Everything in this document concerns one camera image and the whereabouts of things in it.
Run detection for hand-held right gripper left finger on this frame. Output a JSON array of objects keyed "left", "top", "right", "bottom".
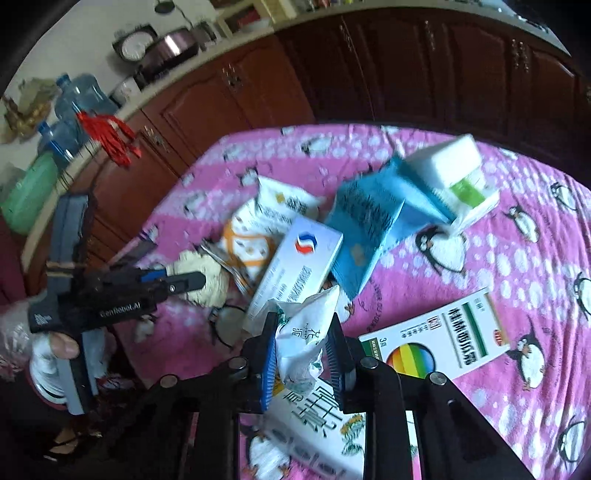
[{"left": 99, "top": 311, "right": 282, "bottom": 480}]

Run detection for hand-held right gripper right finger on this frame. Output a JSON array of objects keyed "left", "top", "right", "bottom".
[{"left": 325, "top": 316, "right": 536, "bottom": 480}]

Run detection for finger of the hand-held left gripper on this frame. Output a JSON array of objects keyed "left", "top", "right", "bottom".
[
  {"left": 108, "top": 263, "right": 166, "bottom": 284},
  {"left": 152, "top": 271, "right": 207, "bottom": 297}
]

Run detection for white tissue packet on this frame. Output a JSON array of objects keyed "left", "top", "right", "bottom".
[{"left": 267, "top": 285, "right": 341, "bottom": 393}]

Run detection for white green-striped medicine box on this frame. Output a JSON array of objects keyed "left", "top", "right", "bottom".
[{"left": 359, "top": 286, "right": 511, "bottom": 381}]

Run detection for person's left hand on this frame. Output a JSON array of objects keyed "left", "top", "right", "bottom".
[{"left": 46, "top": 333, "right": 80, "bottom": 361}]

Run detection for beige crumpled paper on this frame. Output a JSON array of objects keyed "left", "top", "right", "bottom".
[{"left": 168, "top": 250, "right": 230, "bottom": 308}]

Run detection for white box green leaf print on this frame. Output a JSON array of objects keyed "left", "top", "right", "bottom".
[{"left": 259, "top": 376, "right": 368, "bottom": 480}]

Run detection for orange and white snack bag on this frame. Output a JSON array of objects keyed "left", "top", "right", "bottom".
[{"left": 221, "top": 198, "right": 278, "bottom": 296}]

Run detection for white box red-blue logo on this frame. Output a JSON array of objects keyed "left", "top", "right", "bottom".
[{"left": 242, "top": 216, "right": 345, "bottom": 333}]

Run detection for green plastic container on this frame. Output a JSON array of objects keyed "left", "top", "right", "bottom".
[{"left": 0, "top": 151, "right": 58, "bottom": 234}]

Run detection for white crumpled snack bag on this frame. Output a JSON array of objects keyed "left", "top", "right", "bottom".
[{"left": 255, "top": 175, "right": 326, "bottom": 222}]

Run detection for red tassel ornament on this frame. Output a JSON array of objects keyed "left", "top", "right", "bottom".
[{"left": 76, "top": 111, "right": 143, "bottom": 168}]

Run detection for blue paper packet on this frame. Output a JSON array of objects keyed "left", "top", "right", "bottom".
[{"left": 323, "top": 156, "right": 455, "bottom": 296}]

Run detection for small blue water bottle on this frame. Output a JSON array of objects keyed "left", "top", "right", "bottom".
[{"left": 37, "top": 119, "right": 88, "bottom": 163}]

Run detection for pink penguin printed blanket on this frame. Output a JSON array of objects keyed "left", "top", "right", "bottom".
[{"left": 108, "top": 124, "right": 591, "bottom": 480}]

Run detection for large blue water bottle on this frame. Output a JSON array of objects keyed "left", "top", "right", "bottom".
[{"left": 54, "top": 73, "right": 118, "bottom": 121}]

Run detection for golden ornament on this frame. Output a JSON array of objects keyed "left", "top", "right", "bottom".
[{"left": 0, "top": 78, "right": 58, "bottom": 144}]

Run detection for white packet green label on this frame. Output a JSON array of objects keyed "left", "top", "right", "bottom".
[{"left": 434, "top": 168, "right": 502, "bottom": 232}]

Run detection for metal basin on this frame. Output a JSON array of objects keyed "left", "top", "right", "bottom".
[{"left": 134, "top": 25, "right": 200, "bottom": 86}]

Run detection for white foam block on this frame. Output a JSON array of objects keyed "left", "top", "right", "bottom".
[{"left": 405, "top": 134, "right": 483, "bottom": 195}]

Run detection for dark wooden cabinets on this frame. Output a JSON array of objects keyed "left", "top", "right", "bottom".
[{"left": 23, "top": 11, "right": 591, "bottom": 296}]

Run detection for black wire eyeglasses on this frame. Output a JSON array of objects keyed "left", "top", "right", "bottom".
[{"left": 207, "top": 305, "right": 250, "bottom": 348}]

